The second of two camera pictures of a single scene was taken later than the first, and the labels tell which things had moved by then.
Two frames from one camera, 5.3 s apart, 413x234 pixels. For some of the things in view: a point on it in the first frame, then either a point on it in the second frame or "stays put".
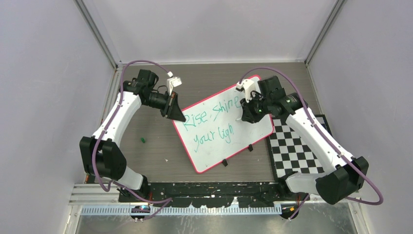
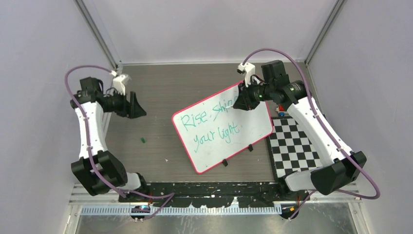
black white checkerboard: (289, 151) stays put
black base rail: (211, 194) stays put
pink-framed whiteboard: (214, 131) stays put
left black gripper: (172, 109) to (132, 109)
